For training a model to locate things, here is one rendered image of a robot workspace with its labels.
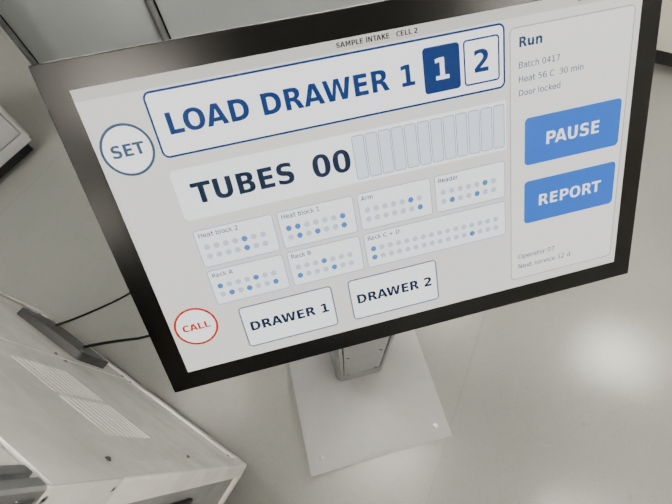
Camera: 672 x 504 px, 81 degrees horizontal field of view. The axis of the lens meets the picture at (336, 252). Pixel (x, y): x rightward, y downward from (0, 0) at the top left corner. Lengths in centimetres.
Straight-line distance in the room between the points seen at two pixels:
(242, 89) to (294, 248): 14
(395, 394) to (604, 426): 67
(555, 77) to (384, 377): 110
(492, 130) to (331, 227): 17
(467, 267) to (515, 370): 110
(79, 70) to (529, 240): 43
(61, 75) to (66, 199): 173
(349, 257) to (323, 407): 101
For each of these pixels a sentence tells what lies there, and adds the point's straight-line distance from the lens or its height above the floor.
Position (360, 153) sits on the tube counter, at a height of 111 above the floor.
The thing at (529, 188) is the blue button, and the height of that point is 106.
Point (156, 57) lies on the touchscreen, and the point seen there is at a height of 119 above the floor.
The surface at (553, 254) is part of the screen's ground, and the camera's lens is 48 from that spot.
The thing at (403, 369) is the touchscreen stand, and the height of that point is 4.
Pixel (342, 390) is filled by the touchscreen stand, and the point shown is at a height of 4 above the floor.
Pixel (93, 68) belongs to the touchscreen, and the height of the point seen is 119.
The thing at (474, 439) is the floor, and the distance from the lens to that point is 144.
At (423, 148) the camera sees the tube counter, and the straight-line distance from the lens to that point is 37.
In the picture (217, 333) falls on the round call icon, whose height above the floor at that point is 101.
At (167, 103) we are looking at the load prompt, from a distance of 35.
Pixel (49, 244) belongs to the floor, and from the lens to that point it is 199.
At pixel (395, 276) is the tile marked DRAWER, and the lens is 40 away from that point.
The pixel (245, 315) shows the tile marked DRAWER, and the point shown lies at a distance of 40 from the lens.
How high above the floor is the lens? 138
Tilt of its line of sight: 63 degrees down
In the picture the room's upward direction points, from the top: 4 degrees counter-clockwise
